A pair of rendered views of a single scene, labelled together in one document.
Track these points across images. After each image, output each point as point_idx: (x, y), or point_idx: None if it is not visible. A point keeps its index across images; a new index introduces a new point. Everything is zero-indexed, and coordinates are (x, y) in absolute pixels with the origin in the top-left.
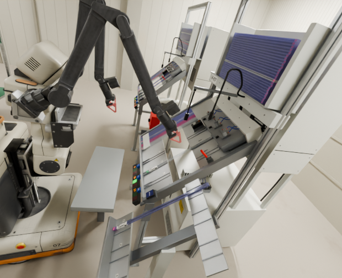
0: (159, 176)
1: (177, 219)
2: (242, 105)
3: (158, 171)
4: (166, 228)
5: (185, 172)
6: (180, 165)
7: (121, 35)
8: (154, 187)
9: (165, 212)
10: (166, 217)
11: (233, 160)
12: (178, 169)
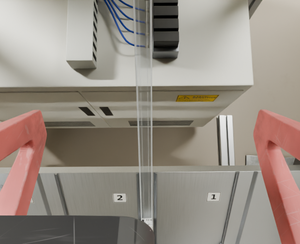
0: (216, 217)
1: (201, 108)
2: None
3: (179, 219)
4: (157, 126)
5: (92, 58)
6: (31, 64)
7: None
8: (262, 236)
9: (121, 125)
10: (136, 124)
11: None
12: (56, 79)
